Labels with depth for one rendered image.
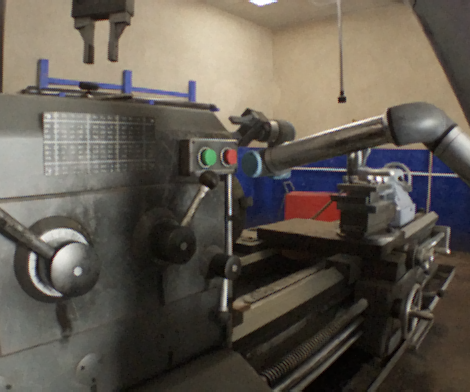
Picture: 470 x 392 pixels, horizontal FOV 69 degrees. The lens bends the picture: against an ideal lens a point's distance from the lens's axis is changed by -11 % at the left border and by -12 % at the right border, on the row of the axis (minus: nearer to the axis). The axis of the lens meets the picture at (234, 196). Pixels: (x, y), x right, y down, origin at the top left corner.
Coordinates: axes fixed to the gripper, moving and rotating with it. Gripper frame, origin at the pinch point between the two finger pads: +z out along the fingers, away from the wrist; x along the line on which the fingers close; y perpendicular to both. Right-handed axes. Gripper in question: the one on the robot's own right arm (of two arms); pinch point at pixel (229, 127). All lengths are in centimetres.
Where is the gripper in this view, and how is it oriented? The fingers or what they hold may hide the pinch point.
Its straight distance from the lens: 123.5
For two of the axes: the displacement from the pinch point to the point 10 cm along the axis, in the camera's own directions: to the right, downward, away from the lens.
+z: -6.5, 0.8, -7.5
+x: -5.7, 6.0, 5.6
